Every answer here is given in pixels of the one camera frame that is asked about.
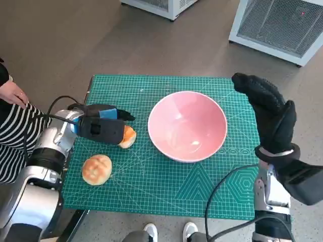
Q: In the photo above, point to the person's hand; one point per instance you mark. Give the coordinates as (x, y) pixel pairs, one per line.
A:
(12, 92)

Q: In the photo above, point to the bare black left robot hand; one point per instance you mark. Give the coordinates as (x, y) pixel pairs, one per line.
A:
(108, 113)

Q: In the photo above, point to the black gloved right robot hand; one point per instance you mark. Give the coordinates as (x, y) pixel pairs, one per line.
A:
(275, 121)

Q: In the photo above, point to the long toy bread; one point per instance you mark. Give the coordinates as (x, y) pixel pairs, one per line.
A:
(130, 138)

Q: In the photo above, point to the round toy bread bun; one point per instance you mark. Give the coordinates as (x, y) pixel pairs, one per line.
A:
(97, 170)

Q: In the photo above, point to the pink bowl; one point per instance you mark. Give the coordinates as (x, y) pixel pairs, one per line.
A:
(186, 126)

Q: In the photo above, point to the person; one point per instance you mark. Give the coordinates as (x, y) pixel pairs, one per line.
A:
(15, 131)

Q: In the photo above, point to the green cutting mat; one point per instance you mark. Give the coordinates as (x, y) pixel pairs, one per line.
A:
(141, 181)

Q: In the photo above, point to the large white mesh cabinet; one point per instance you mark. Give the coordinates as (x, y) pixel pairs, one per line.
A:
(277, 30)

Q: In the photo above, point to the small white cabinet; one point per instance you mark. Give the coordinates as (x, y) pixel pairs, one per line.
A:
(171, 10)

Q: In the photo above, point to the white shoe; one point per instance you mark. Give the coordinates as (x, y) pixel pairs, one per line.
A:
(189, 230)
(151, 232)

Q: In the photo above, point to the dark grey leg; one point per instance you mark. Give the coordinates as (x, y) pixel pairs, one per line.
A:
(200, 238)
(136, 237)

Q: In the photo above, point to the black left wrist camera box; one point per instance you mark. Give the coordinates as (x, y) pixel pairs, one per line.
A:
(106, 131)

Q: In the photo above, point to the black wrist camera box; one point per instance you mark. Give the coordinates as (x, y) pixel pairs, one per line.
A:
(106, 131)
(300, 181)

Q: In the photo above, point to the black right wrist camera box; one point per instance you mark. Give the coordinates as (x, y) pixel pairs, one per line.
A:
(300, 181)

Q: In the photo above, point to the black table frame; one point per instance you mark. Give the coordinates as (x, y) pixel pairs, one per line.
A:
(73, 227)

